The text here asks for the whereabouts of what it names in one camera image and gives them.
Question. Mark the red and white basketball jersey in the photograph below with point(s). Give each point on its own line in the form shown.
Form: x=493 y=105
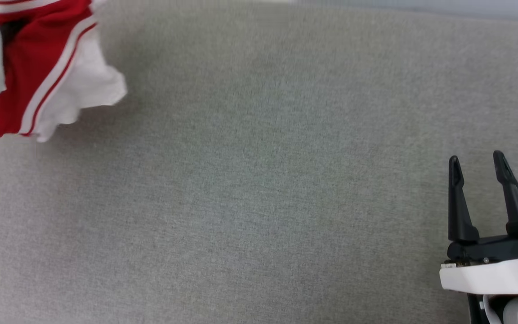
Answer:
x=38 y=54

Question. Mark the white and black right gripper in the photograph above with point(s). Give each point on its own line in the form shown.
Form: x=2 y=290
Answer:
x=493 y=275

